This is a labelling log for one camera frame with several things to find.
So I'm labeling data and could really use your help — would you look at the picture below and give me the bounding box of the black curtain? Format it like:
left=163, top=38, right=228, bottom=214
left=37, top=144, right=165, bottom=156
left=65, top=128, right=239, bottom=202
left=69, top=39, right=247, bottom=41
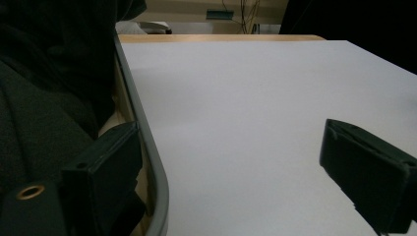
left=278, top=0, right=417, bottom=76

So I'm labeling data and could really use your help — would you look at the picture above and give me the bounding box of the white table board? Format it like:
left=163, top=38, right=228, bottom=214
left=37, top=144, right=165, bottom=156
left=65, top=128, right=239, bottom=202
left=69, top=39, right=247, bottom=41
left=120, top=39, right=417, bottom=236

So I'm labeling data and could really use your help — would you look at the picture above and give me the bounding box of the dark cloth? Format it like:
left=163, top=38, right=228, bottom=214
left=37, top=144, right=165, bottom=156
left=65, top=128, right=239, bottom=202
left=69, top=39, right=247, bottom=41
left=0, top=0, right=148, bottom=201

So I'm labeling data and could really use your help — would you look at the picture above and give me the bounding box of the clear plastic tray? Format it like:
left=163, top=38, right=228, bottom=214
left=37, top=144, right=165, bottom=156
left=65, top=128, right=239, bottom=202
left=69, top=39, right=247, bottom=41
left=97, top=31, right=170, bottom=236

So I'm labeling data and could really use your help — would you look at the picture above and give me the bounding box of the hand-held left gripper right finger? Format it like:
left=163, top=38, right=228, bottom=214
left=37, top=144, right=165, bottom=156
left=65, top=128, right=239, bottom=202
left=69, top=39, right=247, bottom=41
left=319, top=118, right=417, bottom=236

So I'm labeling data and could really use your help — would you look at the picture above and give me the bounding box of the green desk socket panel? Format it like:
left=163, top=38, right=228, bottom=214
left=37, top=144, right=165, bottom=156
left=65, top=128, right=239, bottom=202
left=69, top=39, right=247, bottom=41
left=206, top=9, right=236, bottom=21

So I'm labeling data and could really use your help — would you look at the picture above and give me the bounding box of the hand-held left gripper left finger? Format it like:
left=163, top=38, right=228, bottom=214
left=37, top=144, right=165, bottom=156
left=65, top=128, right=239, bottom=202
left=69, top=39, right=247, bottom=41
left=60, top=121, right=148, bottom=236

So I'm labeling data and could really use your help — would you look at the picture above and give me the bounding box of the white chair base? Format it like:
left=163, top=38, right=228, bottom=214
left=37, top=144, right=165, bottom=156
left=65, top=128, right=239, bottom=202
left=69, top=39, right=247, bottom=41
left=115, top=20, right=173, bottom=35

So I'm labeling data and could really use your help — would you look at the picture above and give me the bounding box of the bundle of hanging cables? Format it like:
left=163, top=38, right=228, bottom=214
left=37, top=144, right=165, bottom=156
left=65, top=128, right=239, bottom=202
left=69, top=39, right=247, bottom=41
left=221, top=0, right=264, bottom=35

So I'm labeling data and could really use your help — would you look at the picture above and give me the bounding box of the light wooden desk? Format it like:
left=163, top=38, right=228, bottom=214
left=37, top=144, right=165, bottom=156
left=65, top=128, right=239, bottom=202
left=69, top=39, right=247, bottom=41
left=117, top=0, right=327, bottom=43

